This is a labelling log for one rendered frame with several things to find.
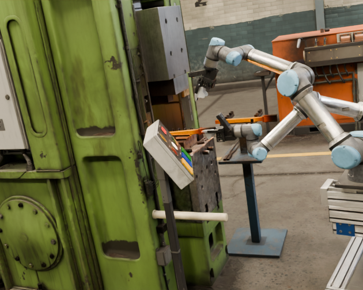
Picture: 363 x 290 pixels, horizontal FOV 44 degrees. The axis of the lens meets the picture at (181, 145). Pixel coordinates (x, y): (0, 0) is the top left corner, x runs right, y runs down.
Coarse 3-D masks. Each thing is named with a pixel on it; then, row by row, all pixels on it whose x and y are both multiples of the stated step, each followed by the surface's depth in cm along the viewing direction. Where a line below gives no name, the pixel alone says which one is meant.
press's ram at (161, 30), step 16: (144, 16) 250; (160, 16) 247; (176, 16) 266; (144, 32) 252; (160, 32) 249; (176, 32) 265; (144, 48) 256; (160, 48) 251; (176, 48) 264; (160, 64) 254; (176, 64) 264; (160, 80) 257
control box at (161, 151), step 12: (156, 132) 208; (168, 132) 235; (144, 144) 205; (156, 144) 205; (168, 144) 213; (156, 156) 206; (168, 156) 207; (180, 156) 219; (168, 168) 208; (180, 168) 208; (180, 180) 210; (192, 180) 210
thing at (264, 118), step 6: (276, 114) 292; (216, 120) 306; (228, 120) 303; (234, 120) 301; (240, 120) 300; (246, 120) 298; (258, 120) 295; (264, 120) 294; (270, 120) 293; (276, 120) 292
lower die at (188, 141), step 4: (176, 136) 281; (180, 136) 280; (184, 136) 278; (188, 136) 277; (192, 136) 282; (176, 140) 276; (180, 140) 274; (184, 140) 273; (188, 140) 276; (192, 140) 282; (196, 140) 288; (180, 144) 271; (184, 144) 271; (188, 144) 276; (192, 144) 282
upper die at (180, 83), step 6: (174, 78) 261; (180, 78) 268; (186, 78) 276; (150, 84) 266; (156, 84) 265; (162, 84) 263; (168, 84) 262; (174, 84) 260; (180, 84) 268; (186, 84) 276; (150, 90) 268; (156, 90) 266; (162, 90) 265; (168, 90) 263; (174, 90) 261; (180, 90) 268; (150, 96) 269
